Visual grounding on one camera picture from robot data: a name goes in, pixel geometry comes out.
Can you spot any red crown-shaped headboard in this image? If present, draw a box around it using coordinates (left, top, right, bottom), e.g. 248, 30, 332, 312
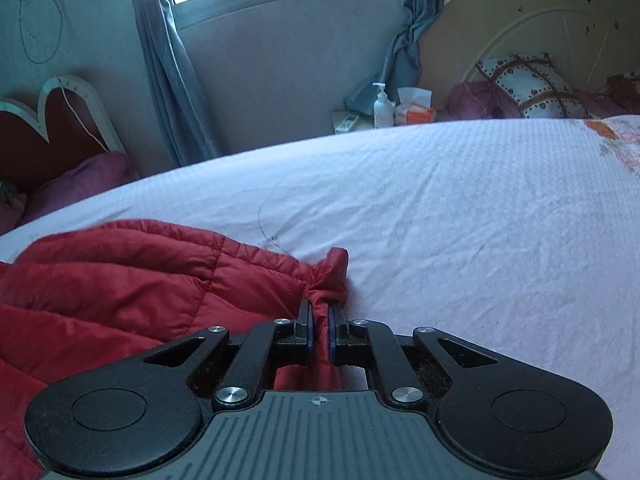
1, 75, 125, 191

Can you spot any orange tissue box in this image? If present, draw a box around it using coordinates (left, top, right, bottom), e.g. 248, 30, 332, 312
395, 87, 436, 126

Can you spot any magenta blanket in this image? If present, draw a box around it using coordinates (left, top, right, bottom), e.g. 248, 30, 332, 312
447, 80, 522, 120

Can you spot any white patterned pillow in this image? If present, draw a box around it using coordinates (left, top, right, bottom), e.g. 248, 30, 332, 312
476, 53, 588, 119

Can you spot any blue curtain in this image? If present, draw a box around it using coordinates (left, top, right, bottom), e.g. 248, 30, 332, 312
344, 0, 444, 116
131, 0, 224, 166

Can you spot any cream round headboard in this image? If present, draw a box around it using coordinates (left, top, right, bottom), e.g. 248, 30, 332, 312
419, 0, 639, 106

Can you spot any red puffer jacket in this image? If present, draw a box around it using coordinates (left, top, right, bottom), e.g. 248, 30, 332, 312
1, 220, 348, 479

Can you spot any white remote control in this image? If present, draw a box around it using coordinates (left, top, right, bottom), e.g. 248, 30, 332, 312
334, 115, 359, 134

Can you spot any purple pillow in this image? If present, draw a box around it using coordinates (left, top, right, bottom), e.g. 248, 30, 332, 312
1, 153, 138, 235

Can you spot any right blue curtain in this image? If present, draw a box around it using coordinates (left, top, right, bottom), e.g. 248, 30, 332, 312
344, 0, 444, 116

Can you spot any white pump bottle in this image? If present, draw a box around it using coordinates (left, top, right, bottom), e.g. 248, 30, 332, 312
372, 82, 395, 129

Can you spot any white floral bed quilt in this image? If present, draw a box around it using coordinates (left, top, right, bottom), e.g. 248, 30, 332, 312
1, 115, 639, 479

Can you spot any white hanging cable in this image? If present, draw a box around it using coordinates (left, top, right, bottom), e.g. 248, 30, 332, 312
60, 77, 112, 154

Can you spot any left blue curtain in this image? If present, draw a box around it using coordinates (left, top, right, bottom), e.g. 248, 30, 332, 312
131, 0, 224, 166

